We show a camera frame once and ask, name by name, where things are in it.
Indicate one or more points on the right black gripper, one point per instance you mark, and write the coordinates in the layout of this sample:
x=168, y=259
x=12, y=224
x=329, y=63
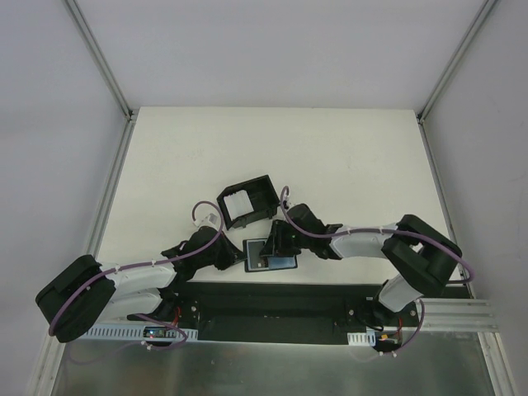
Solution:
x=279, y=238

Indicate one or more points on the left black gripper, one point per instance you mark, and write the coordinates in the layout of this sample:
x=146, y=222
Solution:
x=225, y=253

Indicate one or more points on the black leather card holder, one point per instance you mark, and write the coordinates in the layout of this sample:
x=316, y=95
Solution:
x=274, y=263

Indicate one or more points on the black card tray box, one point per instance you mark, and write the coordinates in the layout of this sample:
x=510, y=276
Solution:
x=263, y=196

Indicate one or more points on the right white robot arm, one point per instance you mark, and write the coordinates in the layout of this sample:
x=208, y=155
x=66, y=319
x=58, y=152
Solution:
x=423, y=258

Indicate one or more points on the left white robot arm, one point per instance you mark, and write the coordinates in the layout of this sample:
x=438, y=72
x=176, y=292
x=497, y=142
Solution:
x=88, y=292

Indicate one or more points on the white credit card stack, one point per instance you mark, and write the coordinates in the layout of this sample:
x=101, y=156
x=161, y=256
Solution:
x=238, y=204

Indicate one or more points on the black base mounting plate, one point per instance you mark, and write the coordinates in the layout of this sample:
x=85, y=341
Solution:
x=281, y=313

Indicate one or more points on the left electronics board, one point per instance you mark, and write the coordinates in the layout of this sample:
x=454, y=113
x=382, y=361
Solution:
x=159, y=333

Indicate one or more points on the electronics board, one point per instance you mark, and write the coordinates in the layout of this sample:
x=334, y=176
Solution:
x=394, y=337
x=159, y=333

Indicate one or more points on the right electronics board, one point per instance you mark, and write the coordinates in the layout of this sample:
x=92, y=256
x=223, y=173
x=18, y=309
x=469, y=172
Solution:
x=394, y=337

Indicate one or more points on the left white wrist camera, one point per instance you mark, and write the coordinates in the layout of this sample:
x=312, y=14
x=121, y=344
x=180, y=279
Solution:
x=210, y=220

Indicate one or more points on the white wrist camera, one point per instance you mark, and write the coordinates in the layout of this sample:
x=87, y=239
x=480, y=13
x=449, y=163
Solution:
x=210, y=220
x=287, y=202

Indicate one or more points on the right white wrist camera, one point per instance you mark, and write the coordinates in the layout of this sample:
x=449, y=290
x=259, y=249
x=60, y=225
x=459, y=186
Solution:
x=287, y=202

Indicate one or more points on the left white cable duct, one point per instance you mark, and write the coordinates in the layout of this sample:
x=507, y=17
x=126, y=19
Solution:
x=132, y=332

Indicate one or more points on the white cable duct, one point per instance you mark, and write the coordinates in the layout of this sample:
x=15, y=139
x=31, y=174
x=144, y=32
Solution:
x=132, y=332
x=361, y=339

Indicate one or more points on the right white cable duct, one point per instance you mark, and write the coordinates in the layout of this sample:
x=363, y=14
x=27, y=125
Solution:
x=361, y=339

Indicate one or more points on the left aluminium side rail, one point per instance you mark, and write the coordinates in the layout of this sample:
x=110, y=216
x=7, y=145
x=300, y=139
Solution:
x=98, y=226

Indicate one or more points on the front aluminium extrusion rail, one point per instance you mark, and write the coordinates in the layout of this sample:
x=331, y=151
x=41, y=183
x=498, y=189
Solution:
x=457, y=315

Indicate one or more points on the right aluminium frame post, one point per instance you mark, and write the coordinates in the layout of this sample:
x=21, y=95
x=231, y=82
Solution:
x=478, y=22

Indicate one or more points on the aluminium frame post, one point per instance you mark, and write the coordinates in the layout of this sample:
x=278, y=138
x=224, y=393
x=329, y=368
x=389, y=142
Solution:
x=99, y=59
x=478, y=22

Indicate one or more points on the left aluminium frame post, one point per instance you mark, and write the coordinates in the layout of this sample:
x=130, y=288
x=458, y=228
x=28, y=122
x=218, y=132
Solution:
x=99, y=59

